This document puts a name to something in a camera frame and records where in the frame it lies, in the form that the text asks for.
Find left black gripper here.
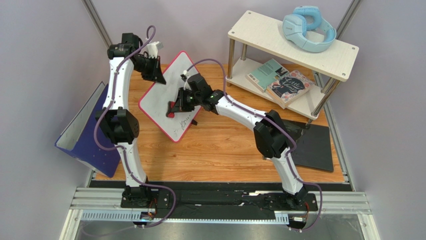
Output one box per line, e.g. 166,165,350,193
135,55,167,85

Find pink-framed whiteboard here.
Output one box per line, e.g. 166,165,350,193
138,51,201,143

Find red heart-shaped eraser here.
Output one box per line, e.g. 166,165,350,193
166,101,176,119

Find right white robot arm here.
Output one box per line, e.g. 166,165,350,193
166,71,308,205

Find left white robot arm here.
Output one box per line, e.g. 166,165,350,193
93,33,166,208

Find teal book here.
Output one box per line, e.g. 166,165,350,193
245,58,290,93

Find dark floral book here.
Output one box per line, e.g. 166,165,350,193
265,70,316,109

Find black tablet pad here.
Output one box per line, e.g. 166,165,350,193
262,119,335,173

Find light blue headphones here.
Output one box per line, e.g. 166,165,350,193
282,5,337,53

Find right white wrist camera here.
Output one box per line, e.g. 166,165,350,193
180,70,191,91

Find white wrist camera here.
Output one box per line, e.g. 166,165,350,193
180,70,191,91
146,41,164,59

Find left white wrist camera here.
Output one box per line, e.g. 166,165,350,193
146,41,164,59

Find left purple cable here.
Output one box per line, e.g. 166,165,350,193
81,25,177,237

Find blue ring binder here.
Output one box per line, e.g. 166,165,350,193
54,83,121,178

